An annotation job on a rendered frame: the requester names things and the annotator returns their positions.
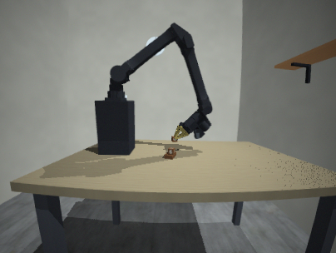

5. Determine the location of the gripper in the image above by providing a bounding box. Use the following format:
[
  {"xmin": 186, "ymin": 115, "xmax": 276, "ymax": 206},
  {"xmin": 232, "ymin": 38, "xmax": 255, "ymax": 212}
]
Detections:
[{"xmin": 174, "ymin": 117, "xmax": 195, "ymax": 140}]

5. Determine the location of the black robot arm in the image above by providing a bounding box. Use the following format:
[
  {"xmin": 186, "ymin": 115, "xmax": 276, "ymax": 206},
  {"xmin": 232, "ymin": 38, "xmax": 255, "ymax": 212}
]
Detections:
[{"xmin": 105, "ymin": 22, "xmax": 213, "ymax": 139}]

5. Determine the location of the brown open tray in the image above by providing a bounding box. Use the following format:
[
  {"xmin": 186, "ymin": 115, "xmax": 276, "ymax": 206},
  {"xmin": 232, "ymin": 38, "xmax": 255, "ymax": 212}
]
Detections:
[{"xmin": 164, "ymin": 151, "xmax": 176, "ymax": 160}]

